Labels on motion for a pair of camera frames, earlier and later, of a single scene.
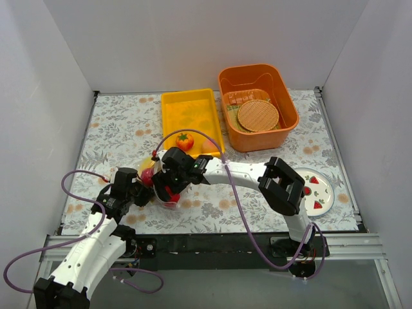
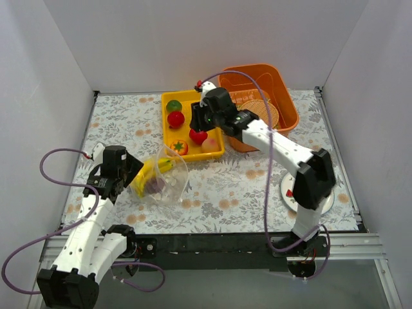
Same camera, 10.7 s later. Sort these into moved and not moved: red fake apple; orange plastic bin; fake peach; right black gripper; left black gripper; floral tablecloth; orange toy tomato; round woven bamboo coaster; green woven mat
Moved: orange toy tomato; left black gripper; right black gripper; red fake apple
Not moved: green woven mat; fake peach; floral tablecloth; orange plastic bin; round woven bamboo coaster
